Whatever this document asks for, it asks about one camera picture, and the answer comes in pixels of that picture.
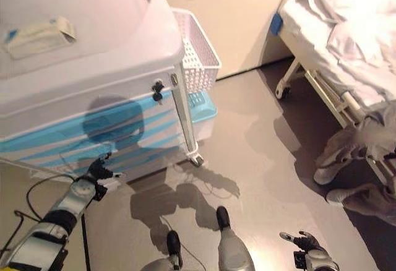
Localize white mesh basket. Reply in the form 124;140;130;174
171;8;223;94

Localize robot right leg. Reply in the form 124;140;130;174
215;205;256;271

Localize grey sneaker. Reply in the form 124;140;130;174
313;159;341;185
326;187;353;205

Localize person's trouser leg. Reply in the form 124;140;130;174
343;183;396;225
321;128;396;173

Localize black cart keys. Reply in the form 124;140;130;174
152;80;165;105

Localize white blue medicine box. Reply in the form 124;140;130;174
0;16;77;60

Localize white hospital bed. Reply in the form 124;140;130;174
270;0;396;191

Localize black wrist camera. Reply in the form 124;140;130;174
293;251;309;269
92;184;108;200

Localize bed caster wheel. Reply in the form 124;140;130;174
276;85;291;100

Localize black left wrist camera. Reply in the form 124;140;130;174
92;184;108;200

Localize blue lid waste bin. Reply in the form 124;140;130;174
187;91;218;140

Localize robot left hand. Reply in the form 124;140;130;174
83;152;123;181

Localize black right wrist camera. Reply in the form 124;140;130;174
293;251;309;269

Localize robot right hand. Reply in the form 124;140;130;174
280;230;322;252

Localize white bedding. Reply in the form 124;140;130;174
304;0;396;105

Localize blue bed corner bumper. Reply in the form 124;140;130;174
270;12;284;35

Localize white medical cart blue drawers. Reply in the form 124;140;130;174
0;0;205;185

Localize blue front cart drawer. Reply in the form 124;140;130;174
12;133;183;168

